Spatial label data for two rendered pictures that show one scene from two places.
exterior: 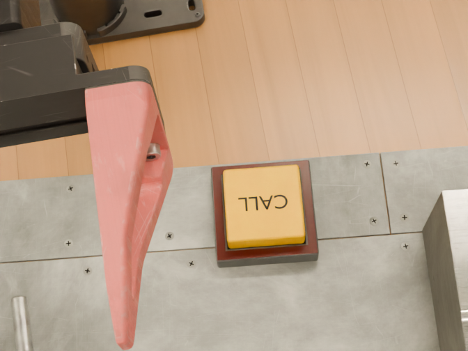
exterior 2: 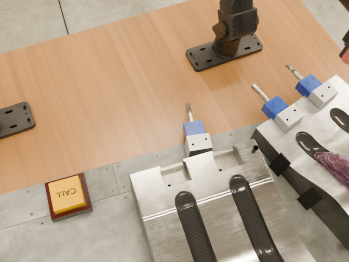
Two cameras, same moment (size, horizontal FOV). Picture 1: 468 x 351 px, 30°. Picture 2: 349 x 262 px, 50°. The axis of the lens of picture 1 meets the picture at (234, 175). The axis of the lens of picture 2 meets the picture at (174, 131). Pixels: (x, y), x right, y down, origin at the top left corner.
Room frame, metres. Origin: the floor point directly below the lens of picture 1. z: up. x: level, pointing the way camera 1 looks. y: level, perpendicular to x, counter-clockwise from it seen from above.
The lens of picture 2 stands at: (-0.05, -0.09, 1.55)
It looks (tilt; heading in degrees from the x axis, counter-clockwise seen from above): 62 degrees down; 331
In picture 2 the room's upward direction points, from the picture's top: 8 degrees clockwise
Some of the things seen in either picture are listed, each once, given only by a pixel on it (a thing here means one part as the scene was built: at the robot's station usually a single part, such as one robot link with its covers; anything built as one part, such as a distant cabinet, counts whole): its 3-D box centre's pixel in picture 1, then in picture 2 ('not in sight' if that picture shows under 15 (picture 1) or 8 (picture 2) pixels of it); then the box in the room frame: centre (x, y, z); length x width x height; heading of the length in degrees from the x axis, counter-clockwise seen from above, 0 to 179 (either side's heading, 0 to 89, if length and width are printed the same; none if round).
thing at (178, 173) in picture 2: not in sight; (174, 176); (0.17, -0.23, 0.87); 0.05 x 0.05 x 0.04; 87
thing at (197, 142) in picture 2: not in sight; (193, 128); (0.28, -0.32, 0.83); 0.13 x 0.05 x 0.05; 169
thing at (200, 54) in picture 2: not in sight; (227, 40); (0.47, -0.49, 0.84); 0.20 x 0.07 x 0.08; 93
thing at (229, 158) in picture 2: not in sight; (225, 161); (0.17, -0.33, 0.87); 0.05 x 0.05 x 0.04; 87
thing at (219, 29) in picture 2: not in sight; (235, 24); (0.46, -0.49, 0.90); 0.09 x 0.06 x 0.06; 93
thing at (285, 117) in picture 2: not in sight; (272, 105); (0.26, -0.50, 0.86); 0.13 x 0.05 x 0.05; 14
